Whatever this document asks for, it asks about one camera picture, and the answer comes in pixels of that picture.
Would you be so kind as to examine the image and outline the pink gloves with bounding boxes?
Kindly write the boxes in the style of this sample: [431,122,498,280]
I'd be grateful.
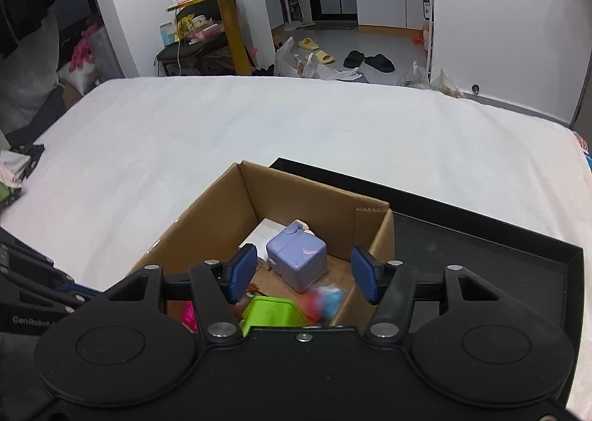
[69,24,105,71]

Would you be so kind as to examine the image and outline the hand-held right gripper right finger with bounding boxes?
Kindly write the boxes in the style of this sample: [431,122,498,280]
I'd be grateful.
[350,246,502,348]

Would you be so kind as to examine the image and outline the brown cardboard box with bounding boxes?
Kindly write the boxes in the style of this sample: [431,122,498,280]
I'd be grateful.
[125,161,396,334]

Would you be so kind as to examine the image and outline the white card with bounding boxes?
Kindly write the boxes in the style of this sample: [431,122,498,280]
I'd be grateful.
[238,217,285,270]

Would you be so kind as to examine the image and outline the white narrow rack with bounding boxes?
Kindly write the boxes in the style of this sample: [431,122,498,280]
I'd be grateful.
[422,0,436,85]

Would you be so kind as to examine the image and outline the grey sack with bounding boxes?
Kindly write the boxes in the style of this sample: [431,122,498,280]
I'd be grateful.
[0,22,62,136]

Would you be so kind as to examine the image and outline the red and blue toy figure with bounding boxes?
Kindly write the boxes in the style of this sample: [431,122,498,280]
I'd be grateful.
[302,284,347,325]

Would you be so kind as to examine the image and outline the purple cube toy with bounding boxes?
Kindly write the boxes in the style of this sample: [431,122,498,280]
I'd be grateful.
[266,220,327,293]

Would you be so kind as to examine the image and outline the black chair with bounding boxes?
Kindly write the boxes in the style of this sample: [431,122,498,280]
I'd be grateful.
[154,38,233,77]

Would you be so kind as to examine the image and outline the white plastic bag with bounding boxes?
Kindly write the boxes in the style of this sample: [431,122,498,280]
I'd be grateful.
[274,36,362,82]

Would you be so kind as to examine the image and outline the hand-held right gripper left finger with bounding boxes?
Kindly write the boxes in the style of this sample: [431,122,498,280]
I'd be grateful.
[105,244,259,346]

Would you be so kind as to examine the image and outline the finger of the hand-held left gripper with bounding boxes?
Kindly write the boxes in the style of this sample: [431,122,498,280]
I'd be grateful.
[0,240,101,311]

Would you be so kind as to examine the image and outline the blue tissue pack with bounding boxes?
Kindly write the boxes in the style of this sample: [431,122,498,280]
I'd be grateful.
[159,22,179,48]

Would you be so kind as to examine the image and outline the black tray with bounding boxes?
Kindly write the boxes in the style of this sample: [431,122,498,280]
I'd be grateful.
[268,158,585,405]

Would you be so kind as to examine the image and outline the green toy box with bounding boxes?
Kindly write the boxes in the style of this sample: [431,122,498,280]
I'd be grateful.
[241,295,309,338]

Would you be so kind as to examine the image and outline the clear plastic bag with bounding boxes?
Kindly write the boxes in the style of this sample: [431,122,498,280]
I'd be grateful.
[397,61,464,98]

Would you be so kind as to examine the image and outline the pile of clothes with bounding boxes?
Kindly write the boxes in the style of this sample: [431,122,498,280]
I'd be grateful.
[0,142,46,210]

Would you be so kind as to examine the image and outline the pink dinosaur toy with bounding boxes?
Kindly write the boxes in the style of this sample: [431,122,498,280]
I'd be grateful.
[181,301,199,334]

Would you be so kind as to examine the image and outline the teal printed bedsheet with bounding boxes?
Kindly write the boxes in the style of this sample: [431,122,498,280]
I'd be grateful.
[572,130,592,172]

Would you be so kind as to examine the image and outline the yellow table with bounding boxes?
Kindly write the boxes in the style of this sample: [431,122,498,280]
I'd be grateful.
[166,0,286,76]

